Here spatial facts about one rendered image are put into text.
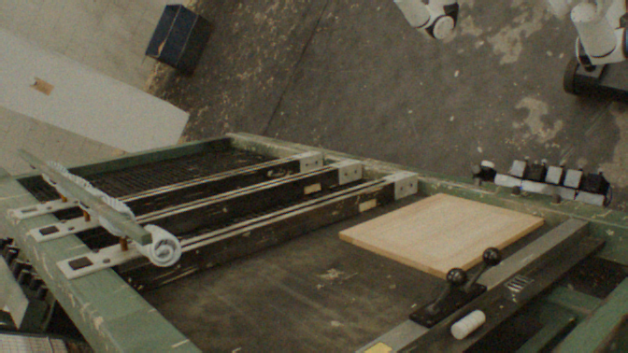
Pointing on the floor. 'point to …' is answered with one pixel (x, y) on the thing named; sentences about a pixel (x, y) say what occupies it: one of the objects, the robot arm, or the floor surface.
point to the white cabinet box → (82, 98)
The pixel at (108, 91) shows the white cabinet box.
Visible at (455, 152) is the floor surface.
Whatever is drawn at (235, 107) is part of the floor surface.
